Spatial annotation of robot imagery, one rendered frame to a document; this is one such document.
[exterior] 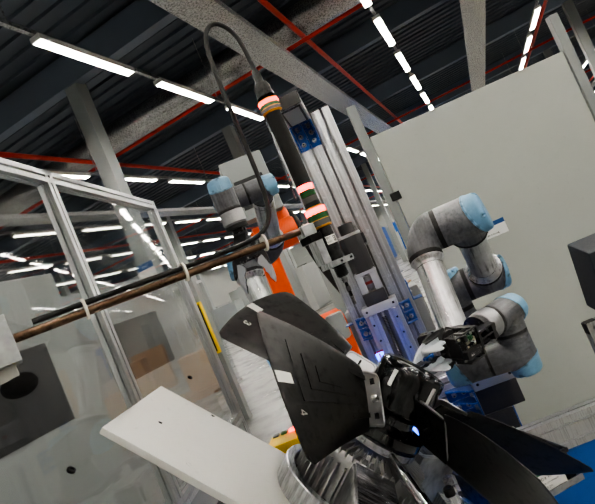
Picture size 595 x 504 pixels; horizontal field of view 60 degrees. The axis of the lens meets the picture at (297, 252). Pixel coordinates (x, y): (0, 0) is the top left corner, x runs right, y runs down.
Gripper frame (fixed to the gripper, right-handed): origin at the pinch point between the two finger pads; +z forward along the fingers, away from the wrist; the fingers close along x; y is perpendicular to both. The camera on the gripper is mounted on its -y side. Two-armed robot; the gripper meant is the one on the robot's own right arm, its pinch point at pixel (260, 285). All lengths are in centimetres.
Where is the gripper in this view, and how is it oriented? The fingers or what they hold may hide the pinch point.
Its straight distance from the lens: 157.0
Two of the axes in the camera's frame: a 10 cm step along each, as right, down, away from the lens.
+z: 3.9, 9.2, -0.5
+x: -9.1, 4.0, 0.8
